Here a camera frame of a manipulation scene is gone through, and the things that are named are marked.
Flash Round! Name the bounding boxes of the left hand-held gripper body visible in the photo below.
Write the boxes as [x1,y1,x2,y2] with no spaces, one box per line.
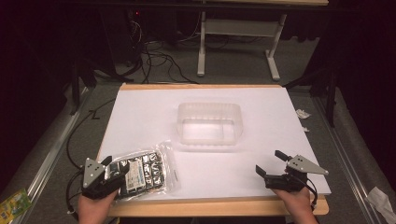
[81,157,126,200]

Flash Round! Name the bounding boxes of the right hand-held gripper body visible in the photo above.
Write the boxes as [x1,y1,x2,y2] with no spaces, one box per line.
[263,154,330,193]

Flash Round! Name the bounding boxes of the clear bag of dark packets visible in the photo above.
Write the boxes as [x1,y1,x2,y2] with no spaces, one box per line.
[105,140,182,201]

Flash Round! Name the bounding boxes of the clear plastic container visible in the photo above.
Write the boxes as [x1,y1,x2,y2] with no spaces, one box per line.
[176,102,244,147]

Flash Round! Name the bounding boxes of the person's right hand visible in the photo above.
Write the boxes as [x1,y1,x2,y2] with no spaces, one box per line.
[272,187,319,224]

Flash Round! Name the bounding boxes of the person's left hand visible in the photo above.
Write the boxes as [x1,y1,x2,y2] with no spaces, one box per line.
[77,187,120,224]

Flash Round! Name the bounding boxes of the white table mat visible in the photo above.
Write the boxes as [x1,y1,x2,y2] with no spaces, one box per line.
[96,86,332,202]

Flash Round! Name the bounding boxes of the crumpled white paper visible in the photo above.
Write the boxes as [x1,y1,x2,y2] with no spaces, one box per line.
[294,108,312,120]

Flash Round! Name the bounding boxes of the black metal stand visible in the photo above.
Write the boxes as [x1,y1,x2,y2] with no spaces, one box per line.
[282,62,340,129]
[68,55,125,117]

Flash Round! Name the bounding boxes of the green yellow packet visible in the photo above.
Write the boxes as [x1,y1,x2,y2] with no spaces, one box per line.
[0,188,34,224]

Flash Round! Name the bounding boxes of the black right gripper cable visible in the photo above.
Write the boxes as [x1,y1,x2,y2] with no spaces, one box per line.
[290,174,319,210]

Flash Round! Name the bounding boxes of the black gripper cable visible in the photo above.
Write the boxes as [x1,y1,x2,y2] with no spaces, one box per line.
[290,174,319,210]
[64,98,117,216]

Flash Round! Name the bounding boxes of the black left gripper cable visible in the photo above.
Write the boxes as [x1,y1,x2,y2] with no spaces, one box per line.
[64,98,117,216]

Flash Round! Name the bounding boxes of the silver metal rail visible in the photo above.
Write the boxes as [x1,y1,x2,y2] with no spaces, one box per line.
[18,87,94,224]
[311,92,384,224]

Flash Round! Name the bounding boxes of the black floor cables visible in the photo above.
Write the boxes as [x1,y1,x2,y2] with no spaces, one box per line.
[124,18,200,86]

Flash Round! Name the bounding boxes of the white desk frame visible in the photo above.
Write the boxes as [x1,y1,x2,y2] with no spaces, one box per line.
[195,10,289,82]

